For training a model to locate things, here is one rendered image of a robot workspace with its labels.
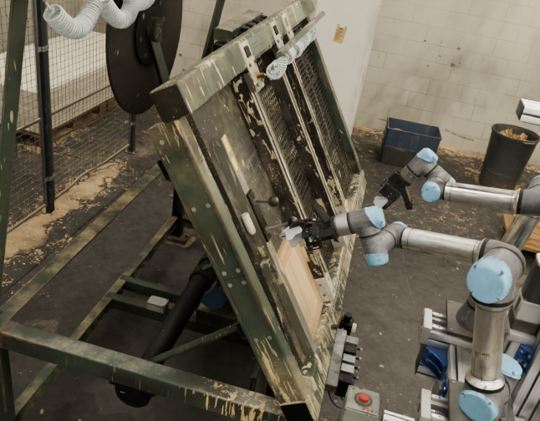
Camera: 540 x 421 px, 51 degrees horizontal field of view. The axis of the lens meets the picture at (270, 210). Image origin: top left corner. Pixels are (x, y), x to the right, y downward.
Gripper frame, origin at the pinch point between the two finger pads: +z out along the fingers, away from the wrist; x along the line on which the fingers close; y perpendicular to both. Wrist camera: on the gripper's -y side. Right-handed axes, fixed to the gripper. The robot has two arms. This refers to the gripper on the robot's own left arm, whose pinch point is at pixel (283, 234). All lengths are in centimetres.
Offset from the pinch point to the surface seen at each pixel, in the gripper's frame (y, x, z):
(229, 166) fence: -13.9, -24.5, 10.8
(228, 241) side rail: 14.8, -17.3, 10.3
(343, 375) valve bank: 14, 75, 4
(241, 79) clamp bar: -55, -32, 8
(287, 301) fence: 6.0, 29.7, 10.8
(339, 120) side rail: -174, 83, 10
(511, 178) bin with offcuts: -338, 336, -94
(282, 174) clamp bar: -41.0, 6.8, 7.0
